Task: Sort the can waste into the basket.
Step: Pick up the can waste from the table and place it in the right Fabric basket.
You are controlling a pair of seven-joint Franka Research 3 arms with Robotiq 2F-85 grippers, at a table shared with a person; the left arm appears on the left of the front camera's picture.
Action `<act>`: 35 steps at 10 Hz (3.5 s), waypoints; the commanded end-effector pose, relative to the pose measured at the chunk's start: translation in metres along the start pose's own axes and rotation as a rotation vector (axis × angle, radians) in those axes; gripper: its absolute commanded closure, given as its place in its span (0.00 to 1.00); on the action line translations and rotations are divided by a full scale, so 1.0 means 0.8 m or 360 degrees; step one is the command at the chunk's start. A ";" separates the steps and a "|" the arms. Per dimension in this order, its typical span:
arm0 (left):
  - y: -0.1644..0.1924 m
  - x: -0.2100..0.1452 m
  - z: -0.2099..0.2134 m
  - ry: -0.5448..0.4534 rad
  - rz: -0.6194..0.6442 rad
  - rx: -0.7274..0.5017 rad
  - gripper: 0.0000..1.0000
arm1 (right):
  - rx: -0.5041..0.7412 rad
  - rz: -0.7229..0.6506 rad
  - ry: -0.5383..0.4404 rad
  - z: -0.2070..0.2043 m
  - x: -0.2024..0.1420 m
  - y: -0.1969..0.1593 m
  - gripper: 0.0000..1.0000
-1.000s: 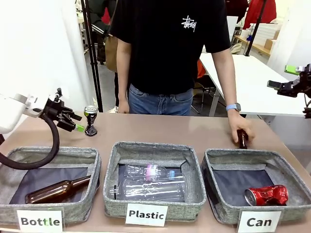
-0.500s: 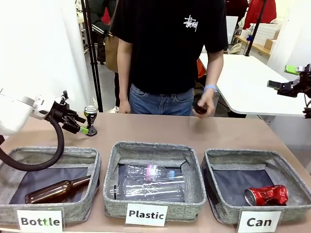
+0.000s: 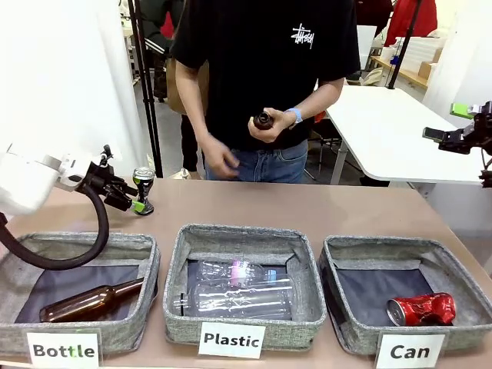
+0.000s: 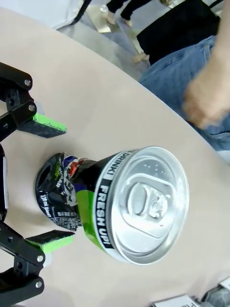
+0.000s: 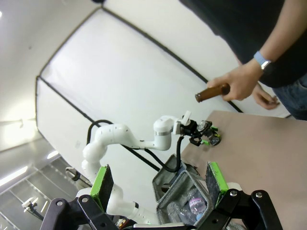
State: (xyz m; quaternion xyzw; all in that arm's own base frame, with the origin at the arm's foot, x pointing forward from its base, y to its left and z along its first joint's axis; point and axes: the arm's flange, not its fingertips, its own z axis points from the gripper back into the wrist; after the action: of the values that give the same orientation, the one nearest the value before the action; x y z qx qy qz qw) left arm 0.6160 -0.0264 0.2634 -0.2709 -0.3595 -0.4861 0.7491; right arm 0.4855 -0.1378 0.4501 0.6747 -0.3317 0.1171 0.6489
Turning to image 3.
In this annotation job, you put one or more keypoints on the stack of white boxes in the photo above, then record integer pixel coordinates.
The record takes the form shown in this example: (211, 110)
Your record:
(419, 50)

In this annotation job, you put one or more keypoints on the crushed black drink can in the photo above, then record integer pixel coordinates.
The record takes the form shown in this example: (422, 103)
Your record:
(143, 184)

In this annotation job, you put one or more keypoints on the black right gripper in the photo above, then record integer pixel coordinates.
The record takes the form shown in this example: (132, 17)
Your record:
(476, 134)

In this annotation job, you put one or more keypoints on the person's right hand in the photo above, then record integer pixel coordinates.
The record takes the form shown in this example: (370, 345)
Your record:
(221, 161)

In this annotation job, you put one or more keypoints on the black slanted stand pole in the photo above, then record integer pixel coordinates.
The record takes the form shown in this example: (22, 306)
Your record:
(399, 61)

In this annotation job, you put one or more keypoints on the red hanging jacket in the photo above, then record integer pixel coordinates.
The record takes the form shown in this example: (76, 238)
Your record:
(419, 19)

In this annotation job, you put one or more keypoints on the white Bottle label card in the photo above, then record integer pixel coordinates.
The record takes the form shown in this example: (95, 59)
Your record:
(63, 350)

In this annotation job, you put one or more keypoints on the light blue wristband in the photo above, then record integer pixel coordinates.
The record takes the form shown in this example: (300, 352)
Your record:
(294, 115)

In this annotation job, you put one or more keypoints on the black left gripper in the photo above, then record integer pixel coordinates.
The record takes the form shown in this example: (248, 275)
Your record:
(98, 180)

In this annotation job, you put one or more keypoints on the white Can label card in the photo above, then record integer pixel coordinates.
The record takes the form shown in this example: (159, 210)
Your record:
(409, 351)

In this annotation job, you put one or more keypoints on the grey basket labelled Bottle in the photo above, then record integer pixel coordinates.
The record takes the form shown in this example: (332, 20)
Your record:
(115, 334)

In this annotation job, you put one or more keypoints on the blue jeans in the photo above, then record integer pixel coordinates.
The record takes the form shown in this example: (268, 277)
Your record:
(269, 165)

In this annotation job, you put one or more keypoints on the brown cardboard box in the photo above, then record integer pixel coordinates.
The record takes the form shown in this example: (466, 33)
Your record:
(426, 69)

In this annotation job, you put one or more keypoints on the wooden workbench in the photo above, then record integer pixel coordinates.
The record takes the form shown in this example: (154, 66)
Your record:
(407, 78)

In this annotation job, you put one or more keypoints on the grey basket labelled Plastic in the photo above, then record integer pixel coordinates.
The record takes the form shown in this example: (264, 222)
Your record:
(180, 326)

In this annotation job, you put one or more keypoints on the person's right forearm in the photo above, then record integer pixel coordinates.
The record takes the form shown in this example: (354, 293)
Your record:
(192, 104)

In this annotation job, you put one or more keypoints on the short brown glass bottle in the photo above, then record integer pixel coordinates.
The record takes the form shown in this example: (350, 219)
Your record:
(263, 121)

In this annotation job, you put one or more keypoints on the long brown glass bottle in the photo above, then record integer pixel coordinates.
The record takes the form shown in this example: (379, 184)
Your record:
(88, 305)

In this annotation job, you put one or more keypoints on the background person in dark clothes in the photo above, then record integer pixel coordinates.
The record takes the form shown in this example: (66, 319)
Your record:
(157, 23)

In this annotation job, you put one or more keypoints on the grey basket labelled Can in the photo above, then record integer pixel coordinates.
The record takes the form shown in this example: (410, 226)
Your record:
(357, 334)

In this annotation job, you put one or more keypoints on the small plastic water bottle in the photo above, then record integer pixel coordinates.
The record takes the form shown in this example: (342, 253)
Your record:
(238, 271)

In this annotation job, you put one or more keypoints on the person's left hand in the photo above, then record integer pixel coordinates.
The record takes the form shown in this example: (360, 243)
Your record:
(278, 123)

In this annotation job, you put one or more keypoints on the white upright board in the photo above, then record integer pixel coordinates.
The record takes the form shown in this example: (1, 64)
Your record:
(367, 42)

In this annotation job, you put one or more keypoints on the crushed red soda can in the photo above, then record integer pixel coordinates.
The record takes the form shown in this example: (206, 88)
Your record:
(423, 309)

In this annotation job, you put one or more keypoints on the person's left forearm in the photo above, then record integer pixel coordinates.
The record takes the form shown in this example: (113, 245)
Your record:
(319, 100)

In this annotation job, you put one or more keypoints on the black printed t-shirt torso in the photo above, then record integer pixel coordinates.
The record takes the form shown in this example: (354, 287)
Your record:
(250, 57)

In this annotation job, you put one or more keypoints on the brown paper bag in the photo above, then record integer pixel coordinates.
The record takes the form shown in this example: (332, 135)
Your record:
(171, 92)

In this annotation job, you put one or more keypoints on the white Plastic label card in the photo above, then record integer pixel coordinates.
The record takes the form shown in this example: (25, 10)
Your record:
(231, 340)

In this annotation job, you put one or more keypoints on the large clear plastic bottle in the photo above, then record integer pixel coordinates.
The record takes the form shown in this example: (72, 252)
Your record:
(238, 301)

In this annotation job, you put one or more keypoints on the white background table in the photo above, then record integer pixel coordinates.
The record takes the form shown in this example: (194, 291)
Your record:
(384, 134)

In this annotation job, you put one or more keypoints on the black tripod pole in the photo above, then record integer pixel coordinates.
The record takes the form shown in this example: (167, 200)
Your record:
(148, 96)

